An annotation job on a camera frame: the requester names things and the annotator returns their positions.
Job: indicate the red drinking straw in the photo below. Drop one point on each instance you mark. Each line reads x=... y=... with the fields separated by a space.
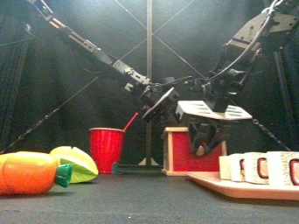
x=132 y=122

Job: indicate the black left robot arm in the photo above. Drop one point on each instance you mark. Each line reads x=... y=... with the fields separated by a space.
x=88 y=45

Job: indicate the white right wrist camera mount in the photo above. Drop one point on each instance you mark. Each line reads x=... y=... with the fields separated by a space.
x=213 y=109

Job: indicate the red wooden drawer box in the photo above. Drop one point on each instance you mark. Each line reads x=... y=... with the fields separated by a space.
x=184 y=157

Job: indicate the vertical metal frame pole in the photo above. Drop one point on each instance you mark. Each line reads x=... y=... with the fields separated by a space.
x=149 y=58

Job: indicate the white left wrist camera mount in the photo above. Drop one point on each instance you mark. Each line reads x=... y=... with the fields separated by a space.
x=160 y=103

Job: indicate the orange toy carrot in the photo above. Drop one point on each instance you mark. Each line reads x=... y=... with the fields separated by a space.
x=27 y=172

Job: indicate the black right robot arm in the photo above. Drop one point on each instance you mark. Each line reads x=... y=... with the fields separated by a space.
x=256 y=32

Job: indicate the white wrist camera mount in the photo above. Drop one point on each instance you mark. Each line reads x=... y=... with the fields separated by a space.
x=160 y=103
x=213 y=109

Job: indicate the white toy sushi roll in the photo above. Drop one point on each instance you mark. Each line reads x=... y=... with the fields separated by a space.
x=284 y=168
x=225 y=167
x=237 y=167
x=257 y=168

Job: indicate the light wooden tray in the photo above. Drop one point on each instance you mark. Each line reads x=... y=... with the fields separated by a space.
x=241 y=186

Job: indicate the green apple slice toy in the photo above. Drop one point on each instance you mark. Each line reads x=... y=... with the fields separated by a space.
x=78 y=163

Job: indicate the red plastic cup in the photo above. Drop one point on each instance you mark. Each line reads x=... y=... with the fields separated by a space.
x=106 y=148

